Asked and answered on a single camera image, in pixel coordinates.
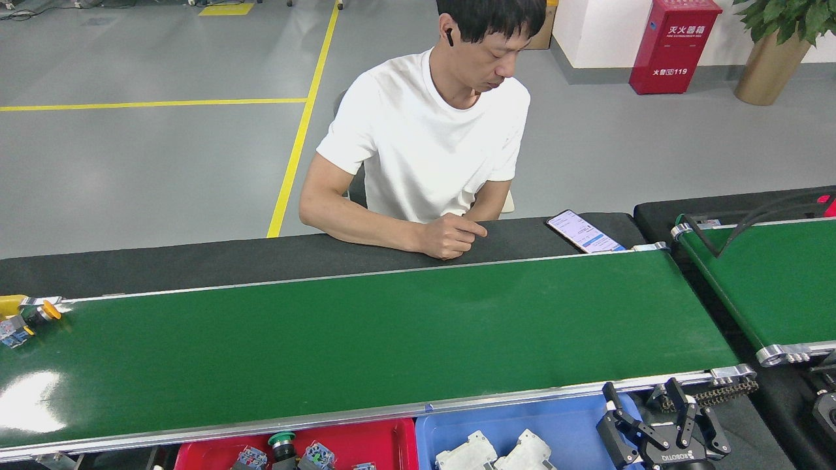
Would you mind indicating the yellow plastic tray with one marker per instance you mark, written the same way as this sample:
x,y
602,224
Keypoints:
x,y
10,305

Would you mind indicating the smartphone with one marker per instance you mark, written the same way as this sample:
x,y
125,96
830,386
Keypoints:
x,y
584,232

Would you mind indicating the person's left forearm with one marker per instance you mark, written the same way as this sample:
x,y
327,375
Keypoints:
x,y
490,202

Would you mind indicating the red plastic tray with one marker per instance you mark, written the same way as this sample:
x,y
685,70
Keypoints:
x,y
385,444

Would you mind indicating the blue plastic tray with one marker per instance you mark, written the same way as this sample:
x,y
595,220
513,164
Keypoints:
x,y
575,431

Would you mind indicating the black conveyor motor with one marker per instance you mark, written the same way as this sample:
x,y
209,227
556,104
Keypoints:
x,y
826,414

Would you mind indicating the long green conveyor belt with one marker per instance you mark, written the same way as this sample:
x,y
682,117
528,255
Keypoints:
x,y
392,333

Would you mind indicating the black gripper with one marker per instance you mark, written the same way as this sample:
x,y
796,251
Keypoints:
x,y
679,459

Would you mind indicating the cardboard box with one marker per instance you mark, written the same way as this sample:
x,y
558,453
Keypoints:
x,y
541,32

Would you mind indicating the red fire extinguisher box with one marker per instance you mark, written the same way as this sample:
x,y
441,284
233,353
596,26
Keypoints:
x,y
676,52

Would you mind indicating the red object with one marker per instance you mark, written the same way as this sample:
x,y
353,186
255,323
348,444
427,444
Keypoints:
x,y
828,207

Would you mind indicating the potted plant gold pot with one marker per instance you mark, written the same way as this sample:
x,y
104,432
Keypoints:
x,y
771,72

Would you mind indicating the green push button switch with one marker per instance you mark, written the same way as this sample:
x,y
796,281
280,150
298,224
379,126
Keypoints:
x,y
364,466

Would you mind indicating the person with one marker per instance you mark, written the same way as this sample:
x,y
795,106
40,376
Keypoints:
x,y
424,143

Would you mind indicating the person's right hand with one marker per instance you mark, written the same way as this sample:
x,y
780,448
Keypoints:
x,y
444,236

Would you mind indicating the short green conveyor belt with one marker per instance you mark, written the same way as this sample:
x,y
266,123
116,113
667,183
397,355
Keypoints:
x,y
771,281

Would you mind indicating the person's right forearm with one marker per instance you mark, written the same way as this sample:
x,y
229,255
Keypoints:
x,y
366,228

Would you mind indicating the red push button switch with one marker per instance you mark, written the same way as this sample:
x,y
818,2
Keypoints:
x,y
251,458

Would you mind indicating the white circuit breaker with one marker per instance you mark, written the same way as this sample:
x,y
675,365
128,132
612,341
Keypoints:
x,y
526,450
467,454

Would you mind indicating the yellow push button switch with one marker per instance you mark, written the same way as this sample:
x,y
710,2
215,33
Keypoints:
x,y
46,310

